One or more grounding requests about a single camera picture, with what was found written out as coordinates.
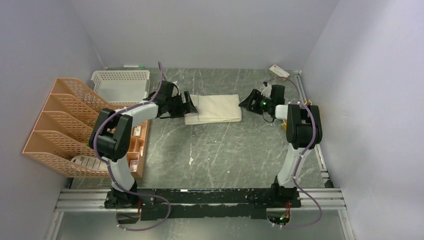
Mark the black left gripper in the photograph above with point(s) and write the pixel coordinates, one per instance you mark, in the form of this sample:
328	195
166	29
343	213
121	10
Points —
180	113

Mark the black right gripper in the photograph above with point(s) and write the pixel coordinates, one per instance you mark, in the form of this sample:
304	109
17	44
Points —
255	95

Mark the white terry towel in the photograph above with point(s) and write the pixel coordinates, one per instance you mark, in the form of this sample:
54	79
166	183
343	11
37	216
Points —
214	109

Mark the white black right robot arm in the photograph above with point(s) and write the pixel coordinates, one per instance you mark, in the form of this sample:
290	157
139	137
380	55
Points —
303	128

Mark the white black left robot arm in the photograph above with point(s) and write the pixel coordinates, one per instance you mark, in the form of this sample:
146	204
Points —
111	136

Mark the yellow grey patterned towel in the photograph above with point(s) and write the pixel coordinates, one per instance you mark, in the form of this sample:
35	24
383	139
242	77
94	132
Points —
284	124

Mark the white green marker pen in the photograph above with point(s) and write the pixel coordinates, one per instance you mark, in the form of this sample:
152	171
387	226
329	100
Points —
134	66

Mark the orange compartment organiser tray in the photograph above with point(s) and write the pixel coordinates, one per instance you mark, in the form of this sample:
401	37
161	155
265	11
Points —
136	154

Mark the white perforated plastic basket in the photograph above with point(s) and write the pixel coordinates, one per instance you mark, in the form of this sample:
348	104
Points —
121	86

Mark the orange mesh file rack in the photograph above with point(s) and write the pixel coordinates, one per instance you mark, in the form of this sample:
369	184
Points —
64	126

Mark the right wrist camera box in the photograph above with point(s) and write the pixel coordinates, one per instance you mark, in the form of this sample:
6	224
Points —
279	71

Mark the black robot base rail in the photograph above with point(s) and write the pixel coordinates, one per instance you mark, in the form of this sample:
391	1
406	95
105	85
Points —
154	204

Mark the aluminium frame rail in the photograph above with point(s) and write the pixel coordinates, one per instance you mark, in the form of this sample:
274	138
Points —
92	200

